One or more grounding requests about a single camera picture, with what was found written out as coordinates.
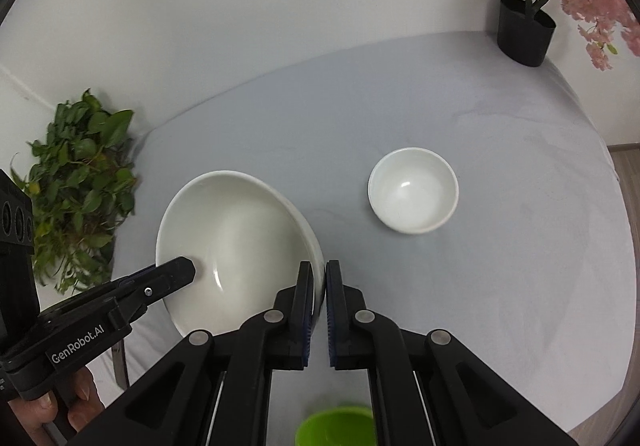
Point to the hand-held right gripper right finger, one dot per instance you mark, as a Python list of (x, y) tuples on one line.
[(333, 321)]

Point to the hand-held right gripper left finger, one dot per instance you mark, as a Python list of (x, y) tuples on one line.
[(306, 321)]

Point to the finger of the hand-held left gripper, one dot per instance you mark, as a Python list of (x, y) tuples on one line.
[(160, 281), (131, 281)]

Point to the large white bowl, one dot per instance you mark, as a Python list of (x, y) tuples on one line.
[(235, 236)]

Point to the green plastic bowl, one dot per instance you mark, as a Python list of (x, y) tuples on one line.
[(332, 428)]

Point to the person's left hand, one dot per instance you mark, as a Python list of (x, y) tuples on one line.
[(85, 391)]

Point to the green potted plant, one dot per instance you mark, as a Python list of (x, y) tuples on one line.
[(80, 186)]

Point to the grey tablecloth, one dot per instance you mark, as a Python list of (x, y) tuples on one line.
[(450, 301)]

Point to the small white bowl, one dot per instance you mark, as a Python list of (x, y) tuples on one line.
[(413, 191)]

